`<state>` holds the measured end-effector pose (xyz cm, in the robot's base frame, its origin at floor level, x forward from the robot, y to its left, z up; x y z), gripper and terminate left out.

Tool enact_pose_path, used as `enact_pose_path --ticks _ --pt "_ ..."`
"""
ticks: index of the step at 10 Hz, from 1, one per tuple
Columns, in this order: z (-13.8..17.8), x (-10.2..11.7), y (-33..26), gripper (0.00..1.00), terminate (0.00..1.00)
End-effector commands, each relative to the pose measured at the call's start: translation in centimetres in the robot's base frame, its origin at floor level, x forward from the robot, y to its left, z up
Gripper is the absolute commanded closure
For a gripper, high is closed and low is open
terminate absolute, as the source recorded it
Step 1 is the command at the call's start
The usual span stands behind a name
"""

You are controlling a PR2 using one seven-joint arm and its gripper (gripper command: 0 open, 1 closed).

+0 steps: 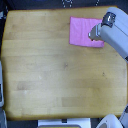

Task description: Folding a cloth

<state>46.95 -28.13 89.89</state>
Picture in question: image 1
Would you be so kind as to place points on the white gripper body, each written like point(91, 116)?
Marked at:
point(96, 33)

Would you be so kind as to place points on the pink cloth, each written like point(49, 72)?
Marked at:
point(79, 30)

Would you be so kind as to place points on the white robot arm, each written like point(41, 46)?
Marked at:
point(113, 30)

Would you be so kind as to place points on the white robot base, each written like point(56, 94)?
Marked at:
point(111, 121)

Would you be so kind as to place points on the white panel at bottom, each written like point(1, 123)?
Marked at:
point(81, 122)

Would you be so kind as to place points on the grey object at left edge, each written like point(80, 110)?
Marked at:
point(1, 87)

